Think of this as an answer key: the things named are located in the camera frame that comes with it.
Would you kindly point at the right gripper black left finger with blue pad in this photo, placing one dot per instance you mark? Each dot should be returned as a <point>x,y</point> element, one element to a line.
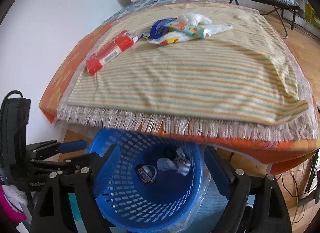
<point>63,195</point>

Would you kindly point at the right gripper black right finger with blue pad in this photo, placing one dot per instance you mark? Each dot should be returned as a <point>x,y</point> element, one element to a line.
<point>255,204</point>

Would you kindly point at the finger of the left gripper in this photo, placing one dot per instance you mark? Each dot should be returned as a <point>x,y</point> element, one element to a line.
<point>79,162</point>

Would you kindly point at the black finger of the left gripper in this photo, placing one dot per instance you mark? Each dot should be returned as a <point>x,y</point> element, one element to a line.
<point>72,146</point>

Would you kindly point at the Snickers wrapper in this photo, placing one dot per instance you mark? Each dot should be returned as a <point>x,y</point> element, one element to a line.
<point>146,173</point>

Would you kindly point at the dark blue snack wrapper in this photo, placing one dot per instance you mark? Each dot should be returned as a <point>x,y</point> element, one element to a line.
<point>158,29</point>

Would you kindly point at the white tissue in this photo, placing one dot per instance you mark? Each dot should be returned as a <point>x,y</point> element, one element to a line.
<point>193,19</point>

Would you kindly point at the blue plastic basket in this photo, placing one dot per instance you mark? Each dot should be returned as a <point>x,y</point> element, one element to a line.
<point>155,183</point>

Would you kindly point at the crumpled paper in basket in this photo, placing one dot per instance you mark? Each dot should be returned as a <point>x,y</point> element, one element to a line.
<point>175,160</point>

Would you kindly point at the red tissue pack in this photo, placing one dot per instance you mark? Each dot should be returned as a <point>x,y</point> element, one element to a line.
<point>111,49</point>

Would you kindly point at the striped yellow towel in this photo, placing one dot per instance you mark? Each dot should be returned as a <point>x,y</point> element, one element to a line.
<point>190,72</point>

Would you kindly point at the colourful white wrapper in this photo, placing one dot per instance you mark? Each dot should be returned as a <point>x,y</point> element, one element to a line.
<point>171,38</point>

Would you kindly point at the teal orange-print tube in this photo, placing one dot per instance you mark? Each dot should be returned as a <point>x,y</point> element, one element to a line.
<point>196,31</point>

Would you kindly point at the white flat wrapper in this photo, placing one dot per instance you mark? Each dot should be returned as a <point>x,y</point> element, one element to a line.
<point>218,28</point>

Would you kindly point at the blue checked bed sheet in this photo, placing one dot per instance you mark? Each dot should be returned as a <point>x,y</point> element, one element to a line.
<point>137,6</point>

